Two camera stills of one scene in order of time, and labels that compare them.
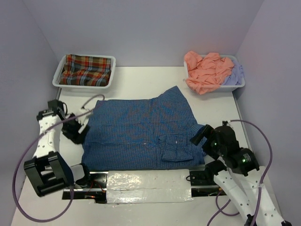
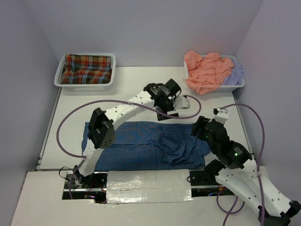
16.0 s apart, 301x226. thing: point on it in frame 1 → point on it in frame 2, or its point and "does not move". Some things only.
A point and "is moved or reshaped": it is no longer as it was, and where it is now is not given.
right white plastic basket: x=224 y=87 does not move
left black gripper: x=75 y=137 → x=172 y=107
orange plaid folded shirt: x=85 y=70 does not move
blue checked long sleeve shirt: x=149 y=133 is moved or reshaped
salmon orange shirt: x=206 y=73 does not move
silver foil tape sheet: x=130 y=186 does not move
